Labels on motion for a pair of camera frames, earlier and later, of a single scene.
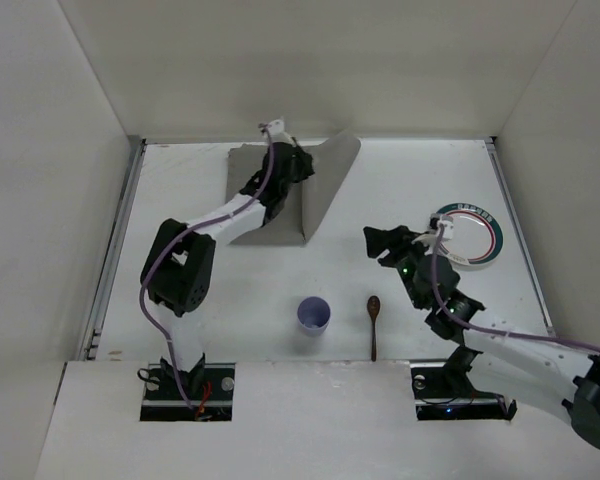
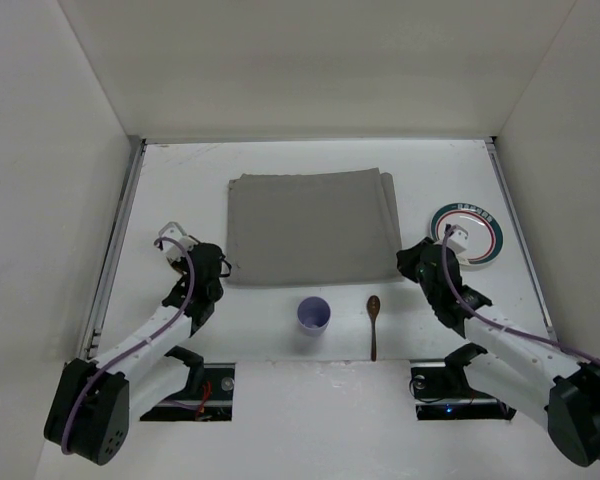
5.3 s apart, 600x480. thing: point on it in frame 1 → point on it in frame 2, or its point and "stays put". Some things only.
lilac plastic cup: x=313 y=314 stays put
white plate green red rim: x=477 y=234 stays put
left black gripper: x=294 y=163 → x=181 y=265
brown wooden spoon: x=373 y=306 stays put
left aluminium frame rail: x=90 y=346 stays put
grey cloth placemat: x=304 y=201 → x=311 y=227
